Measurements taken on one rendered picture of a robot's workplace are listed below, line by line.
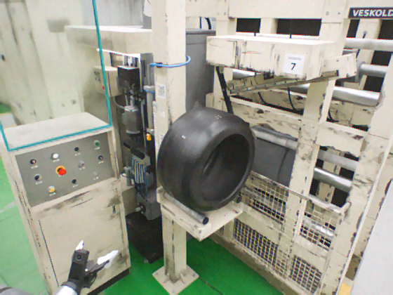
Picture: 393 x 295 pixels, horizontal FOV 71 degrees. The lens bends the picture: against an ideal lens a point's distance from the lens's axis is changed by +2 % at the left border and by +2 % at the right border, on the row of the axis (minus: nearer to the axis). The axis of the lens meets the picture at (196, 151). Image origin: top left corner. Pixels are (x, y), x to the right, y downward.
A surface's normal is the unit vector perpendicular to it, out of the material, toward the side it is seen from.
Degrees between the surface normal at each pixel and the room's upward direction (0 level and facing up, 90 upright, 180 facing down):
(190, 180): 85
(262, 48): 90
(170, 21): 90
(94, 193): 90
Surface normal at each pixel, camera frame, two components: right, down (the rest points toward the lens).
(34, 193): 0.68, 0.33
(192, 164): -0.03, 0.14
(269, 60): -0.73, 0.29
